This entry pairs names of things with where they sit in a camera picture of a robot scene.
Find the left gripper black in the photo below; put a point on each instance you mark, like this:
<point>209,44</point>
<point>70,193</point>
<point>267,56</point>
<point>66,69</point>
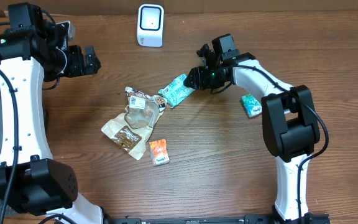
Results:
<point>79,68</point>

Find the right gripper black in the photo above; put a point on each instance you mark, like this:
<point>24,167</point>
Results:
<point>201,79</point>

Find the teal snack packet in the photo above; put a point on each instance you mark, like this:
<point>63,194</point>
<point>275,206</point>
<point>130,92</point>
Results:
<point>176,91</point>

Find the teal white small packet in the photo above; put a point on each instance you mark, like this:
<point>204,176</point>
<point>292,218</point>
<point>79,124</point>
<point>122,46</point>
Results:
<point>252,107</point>

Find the brown white snack pouch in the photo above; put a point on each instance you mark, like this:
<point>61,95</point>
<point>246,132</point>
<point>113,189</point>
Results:
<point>131,129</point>

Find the orange red snack packet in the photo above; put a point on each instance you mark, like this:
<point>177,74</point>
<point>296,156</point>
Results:
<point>158,152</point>

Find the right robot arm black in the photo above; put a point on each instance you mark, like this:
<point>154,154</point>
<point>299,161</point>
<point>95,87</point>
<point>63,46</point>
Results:
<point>289,122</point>

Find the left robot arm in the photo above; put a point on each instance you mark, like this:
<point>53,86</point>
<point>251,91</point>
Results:
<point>34,49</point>

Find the white barcode scanner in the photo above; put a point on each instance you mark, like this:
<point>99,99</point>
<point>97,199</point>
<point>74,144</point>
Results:
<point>150,25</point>

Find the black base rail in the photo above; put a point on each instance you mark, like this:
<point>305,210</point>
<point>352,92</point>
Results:
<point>197,220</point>

